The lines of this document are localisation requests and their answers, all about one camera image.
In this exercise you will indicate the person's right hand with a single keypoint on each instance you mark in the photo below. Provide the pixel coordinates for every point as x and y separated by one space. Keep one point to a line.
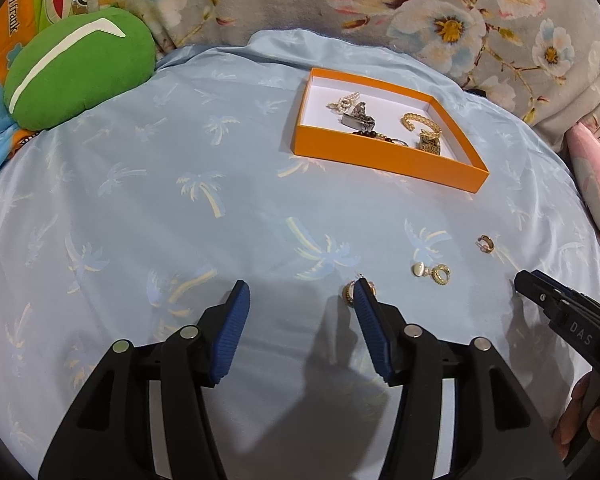
572 420

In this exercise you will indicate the gold hoop earring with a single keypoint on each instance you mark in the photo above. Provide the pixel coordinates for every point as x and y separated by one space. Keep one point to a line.
349 296

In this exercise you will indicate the small gold huggie earring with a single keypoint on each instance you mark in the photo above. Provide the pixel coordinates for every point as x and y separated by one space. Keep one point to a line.
489 247

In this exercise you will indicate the orange cardboard box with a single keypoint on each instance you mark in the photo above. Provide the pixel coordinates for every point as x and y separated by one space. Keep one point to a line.
380 157

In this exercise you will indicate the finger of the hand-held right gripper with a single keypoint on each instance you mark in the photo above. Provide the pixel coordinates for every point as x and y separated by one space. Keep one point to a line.
575 327

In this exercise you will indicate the silver metal watch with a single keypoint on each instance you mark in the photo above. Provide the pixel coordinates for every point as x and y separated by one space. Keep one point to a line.
355 120

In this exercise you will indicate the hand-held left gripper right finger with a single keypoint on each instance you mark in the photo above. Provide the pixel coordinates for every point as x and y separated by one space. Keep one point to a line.
372 335

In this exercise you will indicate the pink pillow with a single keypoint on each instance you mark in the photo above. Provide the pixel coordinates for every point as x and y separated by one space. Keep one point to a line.
597 170

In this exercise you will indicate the colourful cartoon printed blanket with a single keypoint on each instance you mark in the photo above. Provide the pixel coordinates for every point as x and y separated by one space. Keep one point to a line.
0 35

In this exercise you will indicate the green plush pillow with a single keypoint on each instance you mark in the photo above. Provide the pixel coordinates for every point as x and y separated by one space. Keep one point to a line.
80 75

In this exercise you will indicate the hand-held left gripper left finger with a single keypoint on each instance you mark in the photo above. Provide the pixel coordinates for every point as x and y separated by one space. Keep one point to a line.
230 335

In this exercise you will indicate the gold disc drop earring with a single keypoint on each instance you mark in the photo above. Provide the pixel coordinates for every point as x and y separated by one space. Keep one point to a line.
418 269

